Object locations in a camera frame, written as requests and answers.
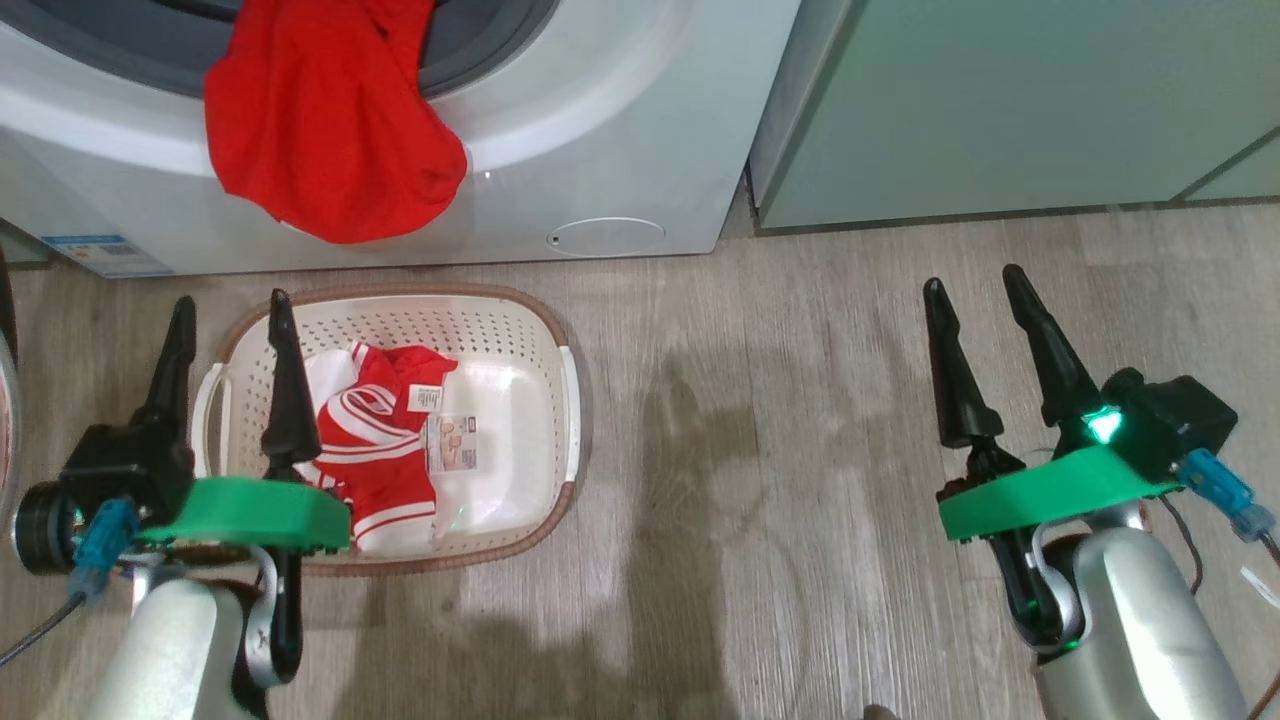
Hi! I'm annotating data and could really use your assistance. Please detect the round white filter cover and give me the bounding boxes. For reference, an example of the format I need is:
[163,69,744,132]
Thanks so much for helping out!
[545,216,667,259]

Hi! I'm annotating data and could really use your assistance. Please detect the white cable tag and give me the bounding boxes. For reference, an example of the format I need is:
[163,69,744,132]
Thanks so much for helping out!
[1239,564,1280,609]

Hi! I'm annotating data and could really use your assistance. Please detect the blue camera connector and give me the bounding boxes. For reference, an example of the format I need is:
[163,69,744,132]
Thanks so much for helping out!
[1179,447,1277,544]
[67,497,142,602]

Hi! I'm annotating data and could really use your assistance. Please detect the plain red garment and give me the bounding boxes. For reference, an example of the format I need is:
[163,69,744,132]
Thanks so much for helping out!
[203,0,470,246]

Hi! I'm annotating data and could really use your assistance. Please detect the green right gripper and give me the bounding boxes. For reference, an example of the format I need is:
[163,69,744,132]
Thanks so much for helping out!
[922,264,1184,544]

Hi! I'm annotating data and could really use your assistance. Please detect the black round glass machine door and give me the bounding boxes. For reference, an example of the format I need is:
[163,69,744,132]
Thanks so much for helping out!
[0,245,24,531]

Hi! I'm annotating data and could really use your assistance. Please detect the cream perforated laundry basket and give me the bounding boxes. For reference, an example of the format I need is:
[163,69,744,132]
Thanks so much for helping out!
[189,282,584,577]

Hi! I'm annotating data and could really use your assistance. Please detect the red white striped garment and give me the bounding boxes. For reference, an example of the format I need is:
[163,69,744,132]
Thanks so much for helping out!
[294,341,462,558]

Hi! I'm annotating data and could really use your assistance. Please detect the blue energy label sticker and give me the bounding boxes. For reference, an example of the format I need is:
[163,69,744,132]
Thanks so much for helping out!
[41,233,174,280]

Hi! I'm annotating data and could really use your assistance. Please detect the blue right camera connector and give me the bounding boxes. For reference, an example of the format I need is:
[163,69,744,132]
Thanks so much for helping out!
[1179,447,1277,544]

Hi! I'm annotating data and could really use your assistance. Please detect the white washing machine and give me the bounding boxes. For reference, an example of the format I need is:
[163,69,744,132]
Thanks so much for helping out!
[0,0,803,280]

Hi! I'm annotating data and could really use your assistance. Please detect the grey rubber door gasket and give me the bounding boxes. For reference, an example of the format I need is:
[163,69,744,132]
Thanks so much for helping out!
[0,0,562,102]

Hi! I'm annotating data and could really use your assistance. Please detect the thin right gripper cable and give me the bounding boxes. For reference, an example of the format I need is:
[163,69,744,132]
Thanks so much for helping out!
[1158,494,1203,598]

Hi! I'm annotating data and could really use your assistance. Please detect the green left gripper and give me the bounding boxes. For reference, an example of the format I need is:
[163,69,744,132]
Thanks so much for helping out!
[130,288,353,557]

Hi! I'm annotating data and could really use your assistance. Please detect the blue left camera connector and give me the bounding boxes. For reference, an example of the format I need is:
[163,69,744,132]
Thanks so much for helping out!
[67,497,142,602]

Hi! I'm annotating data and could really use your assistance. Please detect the black left camera cable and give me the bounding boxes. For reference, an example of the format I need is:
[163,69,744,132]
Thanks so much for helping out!
[0,592,87,670]

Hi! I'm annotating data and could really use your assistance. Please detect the pale green cabinet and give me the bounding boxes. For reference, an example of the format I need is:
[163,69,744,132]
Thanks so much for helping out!
[749,0,1280,234]

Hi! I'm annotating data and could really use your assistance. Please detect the paper label inside basket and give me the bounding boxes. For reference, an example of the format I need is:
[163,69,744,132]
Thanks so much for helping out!
[424,412,480,475]

